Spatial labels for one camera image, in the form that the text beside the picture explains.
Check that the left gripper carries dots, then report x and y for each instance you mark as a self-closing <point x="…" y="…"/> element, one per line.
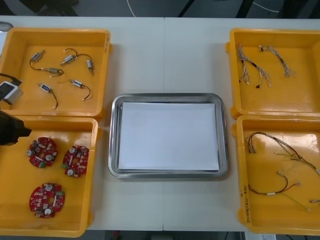
<point x="10" y="130"/>

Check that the round red circuit board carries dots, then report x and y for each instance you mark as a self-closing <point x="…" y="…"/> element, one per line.
<point x="41" y="153"/>
<point x="75" y="161"/>
<point x="46" y="200"/>

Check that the yellow-orange plastic bin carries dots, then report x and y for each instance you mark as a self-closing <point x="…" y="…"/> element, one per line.
<point x="15" y="180"/>
<point x="275" y="100"/>
<point x="25" y="106"/>
<point x="270" y="220"/>

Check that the group of metal solenoids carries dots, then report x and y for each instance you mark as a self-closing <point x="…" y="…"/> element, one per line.
<point x="45" y="87"/>

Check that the steel tray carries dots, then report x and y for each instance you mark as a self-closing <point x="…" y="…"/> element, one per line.
<point x="113" y="150"/>

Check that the white sheet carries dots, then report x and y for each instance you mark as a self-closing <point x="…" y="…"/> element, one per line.
<point x="170" y="135"/>

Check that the black stand leg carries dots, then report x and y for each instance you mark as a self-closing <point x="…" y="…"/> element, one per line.
<point x="186" y="8"/>

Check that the red-black and green-yellow harness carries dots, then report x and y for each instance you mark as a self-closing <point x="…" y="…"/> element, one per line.
<point x="271" y="194"/>

